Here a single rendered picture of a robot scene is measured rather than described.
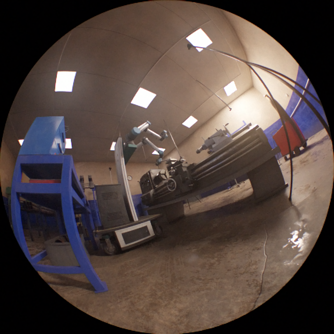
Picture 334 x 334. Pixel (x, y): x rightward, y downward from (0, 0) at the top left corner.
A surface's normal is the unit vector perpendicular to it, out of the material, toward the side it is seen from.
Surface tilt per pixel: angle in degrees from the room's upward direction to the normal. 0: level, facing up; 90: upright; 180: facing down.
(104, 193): 90
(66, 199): 90
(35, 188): 90
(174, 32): 180
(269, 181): 90
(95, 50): 180
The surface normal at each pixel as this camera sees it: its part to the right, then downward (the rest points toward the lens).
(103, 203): 0.61, -0.46
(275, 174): -0.72, 0.00
